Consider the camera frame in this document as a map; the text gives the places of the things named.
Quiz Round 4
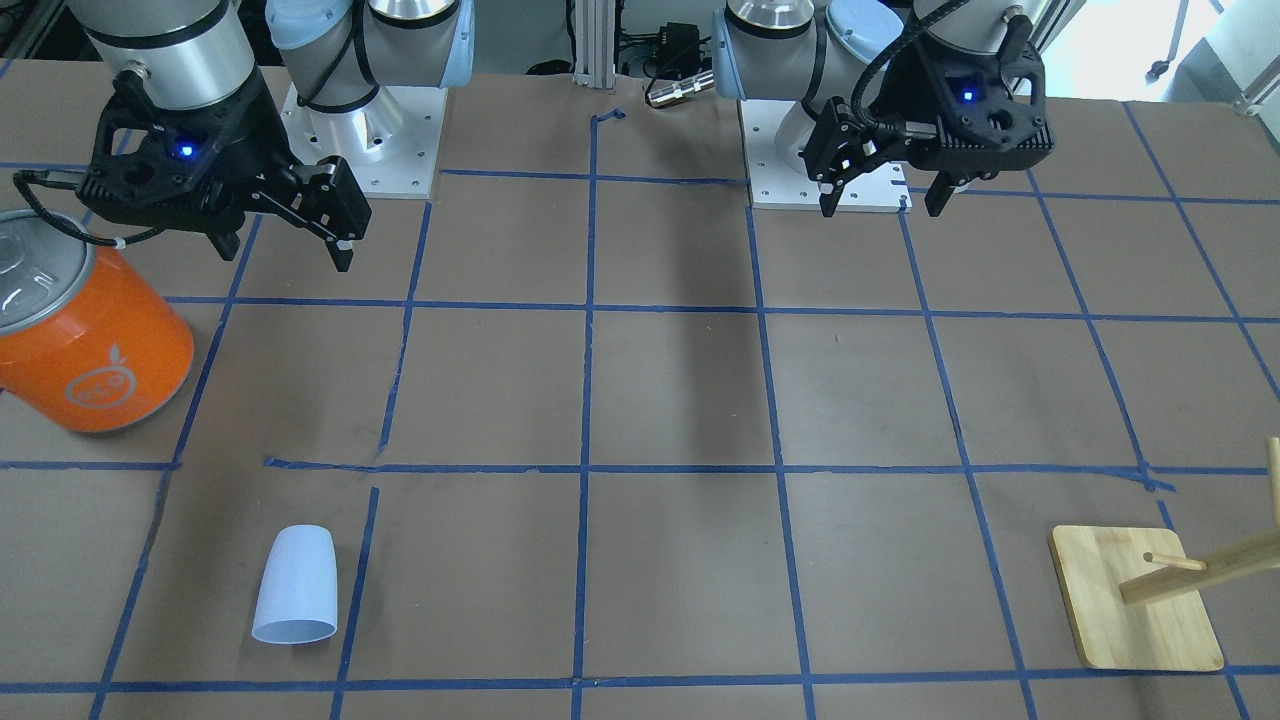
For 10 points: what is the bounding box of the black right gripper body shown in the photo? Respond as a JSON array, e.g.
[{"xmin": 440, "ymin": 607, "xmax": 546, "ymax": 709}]
[{"xmin": 76, "ymin": 67, "xmax": 300, "ymax": 234}]

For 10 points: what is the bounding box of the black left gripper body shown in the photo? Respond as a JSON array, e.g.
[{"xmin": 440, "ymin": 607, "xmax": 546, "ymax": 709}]
[{"xmin": 890, "ymin": 35, "xmax": 1055, "ymax": 174}]

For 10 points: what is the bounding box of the light blue plastic cup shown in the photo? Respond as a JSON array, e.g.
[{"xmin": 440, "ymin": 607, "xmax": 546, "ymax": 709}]
[{"xmin": 250, "ymin": 525, "xmax": 338, "ymax": 644}]

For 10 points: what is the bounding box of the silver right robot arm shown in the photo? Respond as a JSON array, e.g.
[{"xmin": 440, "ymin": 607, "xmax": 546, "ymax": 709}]
[{"xmin": 68, "ymin": 1, "xmax": 475, "ymax": 272}]

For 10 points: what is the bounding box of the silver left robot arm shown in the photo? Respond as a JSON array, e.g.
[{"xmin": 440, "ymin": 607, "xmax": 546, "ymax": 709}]
[{"xmin": 710, "ymin": 1, "xmax": 1055, "ymax": 217}]

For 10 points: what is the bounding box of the orange tin can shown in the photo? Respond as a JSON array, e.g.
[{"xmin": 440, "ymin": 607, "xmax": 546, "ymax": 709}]
[{"xmin": 1, "ymin": 210, "xmax": 195, "ymax": 433}]

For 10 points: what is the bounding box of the silver metal connector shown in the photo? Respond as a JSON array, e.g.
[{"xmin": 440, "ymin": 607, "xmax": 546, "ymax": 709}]
[{"xmin": 645, "ymin": 70, "xmax": 716, "ymax": 110}]

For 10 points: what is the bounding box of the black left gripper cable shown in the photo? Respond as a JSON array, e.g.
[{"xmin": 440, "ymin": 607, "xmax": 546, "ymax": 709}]
[{"xmin": 850, "ymin": 17, "xmax": 934, "ymax": 141}]

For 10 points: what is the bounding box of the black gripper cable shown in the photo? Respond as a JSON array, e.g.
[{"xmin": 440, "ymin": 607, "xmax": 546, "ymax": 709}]
[
  {"xmin": 850, "ymin": 17, "xmax": 934, "ymax": 141},
  {"xmin": 13, "ymin": 169, "xmax": 166, "ymax": 249}
]

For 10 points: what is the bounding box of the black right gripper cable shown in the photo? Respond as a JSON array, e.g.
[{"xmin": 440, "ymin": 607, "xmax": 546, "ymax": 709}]
[{"xmin": 13, "ymin": 169, "xmax": 166, "ymax": 249}]

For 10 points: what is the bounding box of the aluminium frame post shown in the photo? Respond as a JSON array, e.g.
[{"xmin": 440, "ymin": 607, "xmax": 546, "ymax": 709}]
[{"xmin": 567, "ymin": 0, "xmax": 620, "ymax": 94}]

